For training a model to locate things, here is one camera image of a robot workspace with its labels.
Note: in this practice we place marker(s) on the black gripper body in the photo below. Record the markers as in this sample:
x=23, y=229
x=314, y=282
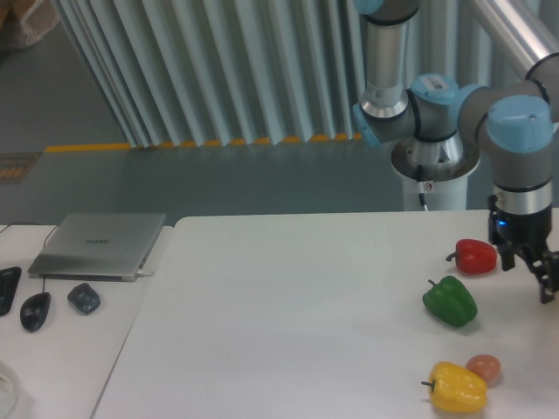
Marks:
x=527, y=232

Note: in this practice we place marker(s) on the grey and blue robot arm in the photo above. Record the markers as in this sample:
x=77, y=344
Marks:
x=445, y=128

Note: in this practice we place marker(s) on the red bell pepper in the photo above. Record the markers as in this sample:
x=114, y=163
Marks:
x=473, y=257

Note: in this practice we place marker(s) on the green bell pepper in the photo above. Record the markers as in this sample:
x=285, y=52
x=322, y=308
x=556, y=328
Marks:
x=449, y=301

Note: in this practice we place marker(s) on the brown egg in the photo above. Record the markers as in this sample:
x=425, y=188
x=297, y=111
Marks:
x=486, y=366

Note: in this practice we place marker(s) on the yellow bell pepper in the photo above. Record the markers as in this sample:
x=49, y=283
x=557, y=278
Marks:
x=455, y=389

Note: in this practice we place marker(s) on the white folding partition screen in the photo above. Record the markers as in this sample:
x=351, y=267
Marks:
x=224, y=71

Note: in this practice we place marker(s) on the silver closed laptop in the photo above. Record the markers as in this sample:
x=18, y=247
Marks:
x=103, y=246

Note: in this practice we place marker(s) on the dark grey small controller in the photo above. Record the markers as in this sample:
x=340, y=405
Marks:
x=84, y=298

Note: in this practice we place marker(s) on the black computer mouse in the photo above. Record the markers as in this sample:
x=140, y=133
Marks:
x=34, y=311

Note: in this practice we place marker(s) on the black keyboard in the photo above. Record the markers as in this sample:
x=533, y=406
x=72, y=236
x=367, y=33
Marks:
x=9, y=282

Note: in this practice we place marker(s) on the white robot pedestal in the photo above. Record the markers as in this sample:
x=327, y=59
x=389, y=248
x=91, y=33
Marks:
x=434, y=185

